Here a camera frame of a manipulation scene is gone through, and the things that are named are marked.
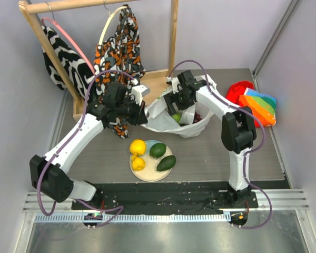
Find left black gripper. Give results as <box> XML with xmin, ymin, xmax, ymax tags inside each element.
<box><xmin>115</xmin><ymin>97</ymin><xmax>148</xmax><ymax>127</ymax></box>

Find light green fake apple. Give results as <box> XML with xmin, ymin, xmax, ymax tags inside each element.
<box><xmin>171</xmin><ymin>113</ymin><xmax>182</xmax><ymax>123</ymax></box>

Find aluminium rail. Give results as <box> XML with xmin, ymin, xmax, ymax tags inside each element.
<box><xmin>22</xmin><ymin>188</ymin><xmax>311</xmax><ymax>213</ymax></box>

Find yellow fake lemon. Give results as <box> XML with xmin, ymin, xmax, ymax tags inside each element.
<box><xmin>129</xmin><ymin>139</ymin><xmax>146</xmax><ymax>156</ymax></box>

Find dark red fake grapes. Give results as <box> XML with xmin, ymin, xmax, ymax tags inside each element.
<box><xmin>193</xmin><ymin>112</ymin><xmax>202</xmax><ymax>124</ymax></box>

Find black white zebra cloth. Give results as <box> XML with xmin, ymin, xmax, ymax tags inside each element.
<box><xmin>42</xmin><ymin>26</ymin><xmax>98</xmax><ymax>102</ymax></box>

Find wooden clothes rack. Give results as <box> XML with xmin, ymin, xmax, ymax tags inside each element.
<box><xmin>18</xmin><ymin>0</ymin><xmax>179</xmax><ymax>121</ymax></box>

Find blue cream ceramic plate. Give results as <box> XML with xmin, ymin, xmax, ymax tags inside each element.
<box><xmin>129</xmin><ymin>140</ymin><xmax>173</xmax><ymax>182</ymax></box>

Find pink clothes hanger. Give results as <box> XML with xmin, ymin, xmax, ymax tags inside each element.
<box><xmin>41</xmin><ymin>16</ymin><xmax>95</xmax><ymax>73</ymax></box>

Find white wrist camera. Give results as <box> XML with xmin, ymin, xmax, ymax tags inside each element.
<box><xmin>166</xmin><ymin>76</ymin><xmax>183</xmax><ymax>94</ymax></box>
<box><xmin>130</xmin><ymin>84</ymin><xmax>150</xmax><ymax>105</ymax></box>

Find red white cloth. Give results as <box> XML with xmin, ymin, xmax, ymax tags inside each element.
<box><xmin>225</xmin><ymin>81</ymin><xmax>256</xmax><ymax>107</ymax></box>

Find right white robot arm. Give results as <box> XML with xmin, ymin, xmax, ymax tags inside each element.
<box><xmin>164</xmin><ymin>71</ymin><xmax>256</xmax><ymax>208</ymax></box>

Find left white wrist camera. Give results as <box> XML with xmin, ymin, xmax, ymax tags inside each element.
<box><xmin>130</xmin><ymin>84</ymin><xmax>150</xmax><ymax>105</ymax></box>

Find rainbow striped cloth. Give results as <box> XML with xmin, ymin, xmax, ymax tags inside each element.
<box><xmin>238</xmin><ymin>88</ymin><xmax>277</xmax><ymax>127</ymax></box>

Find green fake avocado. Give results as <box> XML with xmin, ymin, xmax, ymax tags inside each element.
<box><xmin>156</xmin><ymin>155</ymin><xmax>176</xmax><ymax>172</ymax></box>

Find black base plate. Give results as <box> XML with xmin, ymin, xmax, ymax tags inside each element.
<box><xmin>71</xmin><ymin>180</ymin><xmax>259</xmax><ymax>215</ymax></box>

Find orange grey camouflage cloth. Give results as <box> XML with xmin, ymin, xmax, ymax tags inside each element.
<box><xmin>93</xmin><ymin>4</ymin><xmax>146</xmax><ymax>139</ymax></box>

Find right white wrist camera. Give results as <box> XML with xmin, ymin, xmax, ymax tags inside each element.
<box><xmin>166</xmin><ymin>76</ymin><xmax>183</xmax><ymax>94</ymax></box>

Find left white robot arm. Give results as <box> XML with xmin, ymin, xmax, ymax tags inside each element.
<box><xmin>29</xmin><ymin>82</ymin><xmax>150</xmax><ymax>210</ymax></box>

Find green fake fruit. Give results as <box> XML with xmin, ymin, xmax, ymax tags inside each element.
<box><xmin>149</xmin><ymin>143</ymin><xmax>166</xmax><ymax>159</ymax></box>

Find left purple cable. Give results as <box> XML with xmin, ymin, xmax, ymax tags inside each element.
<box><xmin>36</xmin><ymin>70</ymin><xmax>139</xmax><ymax>229</ymax></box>

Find white slotted cable duct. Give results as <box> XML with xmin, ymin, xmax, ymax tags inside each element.
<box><xmin>34</xmin><ymin>212</ymin><xmax>231</xmax><ymax>223</ymax></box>

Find white plastic bag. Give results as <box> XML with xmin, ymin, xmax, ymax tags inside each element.
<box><xmin>143</xmin><ymin>71</ymin><xmax>217</xmax><ymax>138</ymax></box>

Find cream clothes hanger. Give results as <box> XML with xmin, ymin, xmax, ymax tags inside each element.
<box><xmin>98</xmin><ymin>6</ymin><xmax>127</xmax><ymax>45</ymax></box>

